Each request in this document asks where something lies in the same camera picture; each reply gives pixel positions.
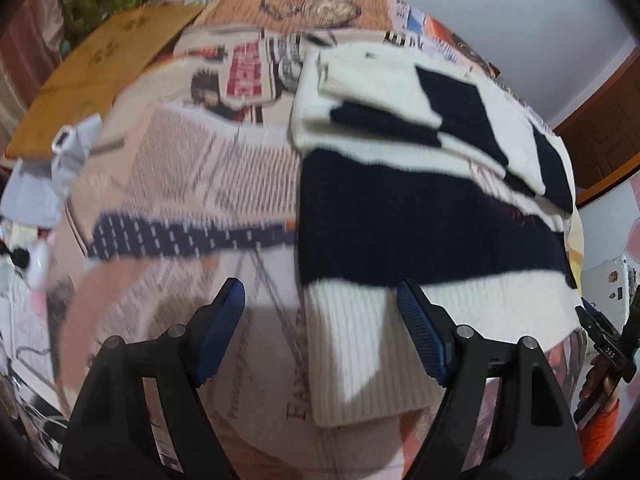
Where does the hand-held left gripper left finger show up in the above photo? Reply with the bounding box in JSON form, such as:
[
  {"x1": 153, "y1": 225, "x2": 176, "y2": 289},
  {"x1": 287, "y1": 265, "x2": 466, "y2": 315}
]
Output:
[{"x1": 59, "y1": 277, "x2": 247, "y2": 480}]

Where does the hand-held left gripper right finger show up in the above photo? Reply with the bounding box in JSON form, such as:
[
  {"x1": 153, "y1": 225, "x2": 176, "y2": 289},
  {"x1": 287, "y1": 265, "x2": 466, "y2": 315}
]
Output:
[{"x1": 396, "y1": 277, "x2": 586, "y2": 480}]

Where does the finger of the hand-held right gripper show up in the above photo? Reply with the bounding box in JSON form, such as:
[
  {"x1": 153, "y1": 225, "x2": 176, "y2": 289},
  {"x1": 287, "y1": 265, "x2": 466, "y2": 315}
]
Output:
[{"x1": 575, "y1": 299, "x2": 622, "y2": 347}]

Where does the navy and white striped sweater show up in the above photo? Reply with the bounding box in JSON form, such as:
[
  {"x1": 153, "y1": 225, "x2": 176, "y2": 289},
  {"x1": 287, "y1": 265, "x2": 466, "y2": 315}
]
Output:
[{"x1": 289, "y1": 42, "x2": 584, "y2": 429}]

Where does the person's right hand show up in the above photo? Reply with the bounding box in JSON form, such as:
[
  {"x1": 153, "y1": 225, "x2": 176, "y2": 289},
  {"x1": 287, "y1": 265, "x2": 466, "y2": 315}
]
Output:
[{"x1": 580, "y1": 354, "x2": 622, "y2": 405}]

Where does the white stickered case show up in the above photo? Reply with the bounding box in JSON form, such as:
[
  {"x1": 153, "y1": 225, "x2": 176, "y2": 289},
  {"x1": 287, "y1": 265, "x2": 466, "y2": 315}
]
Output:
[{"x1": 582, "y1": 254, "x2": 632, "y2": 322}]

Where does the printed blanket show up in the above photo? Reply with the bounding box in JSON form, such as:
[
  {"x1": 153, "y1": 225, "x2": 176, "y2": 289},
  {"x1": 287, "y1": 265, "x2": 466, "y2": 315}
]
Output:
[{"x1": 10, "y1": 0, "x2": 587, "y2": 480}]

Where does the wooden door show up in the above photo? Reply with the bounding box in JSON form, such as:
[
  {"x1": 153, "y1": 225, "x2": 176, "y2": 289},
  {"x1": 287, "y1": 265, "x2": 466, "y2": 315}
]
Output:
[{"x1": 552, "y1": 45, "x2": 640, "y2": 209}]

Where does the white crumpled cloth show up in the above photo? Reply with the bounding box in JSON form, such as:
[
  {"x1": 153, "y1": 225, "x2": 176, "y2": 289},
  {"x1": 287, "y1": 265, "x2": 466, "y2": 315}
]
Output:
[{"x1": 0, "y1": 114, "x2": 104, "y2": 232}]

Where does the striped pink curtain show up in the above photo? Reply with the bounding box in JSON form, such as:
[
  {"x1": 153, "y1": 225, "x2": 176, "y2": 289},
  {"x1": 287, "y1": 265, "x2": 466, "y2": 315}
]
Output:
[{"x1": 0, "y1": 0, "x2": 67, "y2": 128}]

